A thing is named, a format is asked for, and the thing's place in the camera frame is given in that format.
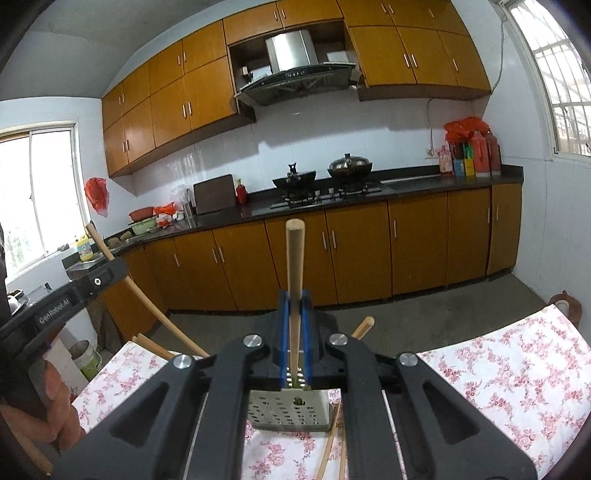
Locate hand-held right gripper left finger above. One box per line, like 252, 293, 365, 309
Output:
51, 288, 291, 480

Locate sliding window without bars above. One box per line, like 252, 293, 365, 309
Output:
0, 121, 93, 278

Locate steel range hood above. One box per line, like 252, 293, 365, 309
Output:
235, 28, 362, 107

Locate white plastic bucket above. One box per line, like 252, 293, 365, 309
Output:
69, 340, 102, 381

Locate black stone countertop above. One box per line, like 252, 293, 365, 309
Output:
62, 165, 525, 280

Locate hanging red plastic bag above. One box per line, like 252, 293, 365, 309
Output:
84, 177, 110, 217

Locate wooden base cabinets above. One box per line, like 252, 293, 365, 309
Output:
99, 182, 522, 326

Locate red oil bottles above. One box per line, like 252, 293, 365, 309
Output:
470, 130, 502, 177

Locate dark pot with lid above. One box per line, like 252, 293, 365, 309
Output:
328, 153, 374, 182

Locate large red plastic bag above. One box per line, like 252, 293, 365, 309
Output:
444, 116, 489, 144

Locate person's left hand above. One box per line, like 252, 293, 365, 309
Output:
0, 364, 88, 455

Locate black wok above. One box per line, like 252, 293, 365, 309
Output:
272, 162, 318, 190

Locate wooden wall cabinets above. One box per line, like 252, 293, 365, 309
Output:
100, 0, 491, 177

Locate colourful seasoning boxes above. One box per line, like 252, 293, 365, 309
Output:
453, 143, 476, 177

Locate barred window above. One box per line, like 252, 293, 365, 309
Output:
501, 0, 591, 158

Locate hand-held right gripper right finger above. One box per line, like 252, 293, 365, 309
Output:
302, 289, 541, 480

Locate dark cutting board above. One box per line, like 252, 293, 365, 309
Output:
193, 174, 237, 215

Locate floral tablecloth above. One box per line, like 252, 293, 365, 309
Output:
71, 305, 591, 480

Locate clear plastic bag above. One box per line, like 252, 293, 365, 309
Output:
171, 185, 197, 220

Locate gas stove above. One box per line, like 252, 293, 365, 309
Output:
270, 180, 384, 209

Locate green chopstick holder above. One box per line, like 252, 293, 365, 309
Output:
246, 364, 338, 435

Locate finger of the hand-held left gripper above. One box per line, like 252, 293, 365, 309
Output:
65, 256, 129, 301

